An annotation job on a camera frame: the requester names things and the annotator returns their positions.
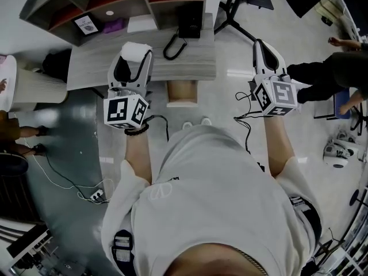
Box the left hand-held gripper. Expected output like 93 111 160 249
102 50 154 131

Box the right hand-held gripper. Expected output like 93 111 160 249
247 39 302 117

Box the white item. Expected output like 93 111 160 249
120 41 154 65

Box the wooden drawer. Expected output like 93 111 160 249
166 79 200 108

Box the person's right forearm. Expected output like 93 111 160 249
262 115 296 179

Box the person's left forearm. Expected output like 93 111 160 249
124 129 153 184

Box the grey wooden desk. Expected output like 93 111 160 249
66 12 217 99

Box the purple box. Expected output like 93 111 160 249
102 18 127 35

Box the white paper box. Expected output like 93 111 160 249
126 13 158 35

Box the black tripod stand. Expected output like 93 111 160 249
214 0 275 43

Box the black framed picture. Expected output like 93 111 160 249
71 12 104 37

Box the grey wooden desk shelf unit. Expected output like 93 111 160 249
19 0 208 47

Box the black backpack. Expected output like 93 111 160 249
42 48 73 83

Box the cardboard box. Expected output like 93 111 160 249
314 0 336 26

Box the black desk telephone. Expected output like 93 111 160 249
178 3 202 39

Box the blue chair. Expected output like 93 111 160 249
313 87 363 121

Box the white dome robot head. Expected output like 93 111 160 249
323 130 361 168

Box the white power strip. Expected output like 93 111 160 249
89 189 105 202

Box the person's white t-shirt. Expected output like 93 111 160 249
101 125 323 276

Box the black round stool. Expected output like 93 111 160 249
0 152 30 181

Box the black round stand base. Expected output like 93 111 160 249
348 187 368 209

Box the dark wooden cabinet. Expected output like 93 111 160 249
0 173 44 224

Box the black coiled telephone cord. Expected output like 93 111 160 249
162 33 189 61

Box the black bead bracelet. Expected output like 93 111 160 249
124 122 151 137

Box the left hand-held gripper black cable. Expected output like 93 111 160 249
142 114 170 143

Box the hand-held gripper black cable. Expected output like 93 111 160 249
233 90 267 173
142 114 170 143

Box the right hand-held gripper black cable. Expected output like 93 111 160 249
233 90 267 173

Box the white round pedestal table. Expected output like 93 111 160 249
0 54 69 113

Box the black floor cable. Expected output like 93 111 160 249
21 144 112 204

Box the white floor cable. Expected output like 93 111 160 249
22 136 114 202

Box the person's right black harness strap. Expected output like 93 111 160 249
289 195 323 243

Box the person's black harness strap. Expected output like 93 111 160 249
289 195 323 243
112 229 138 276

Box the person's left black harness strap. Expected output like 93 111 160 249
112 229 138 276

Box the metal chain necklace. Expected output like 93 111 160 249
234 247 270 276

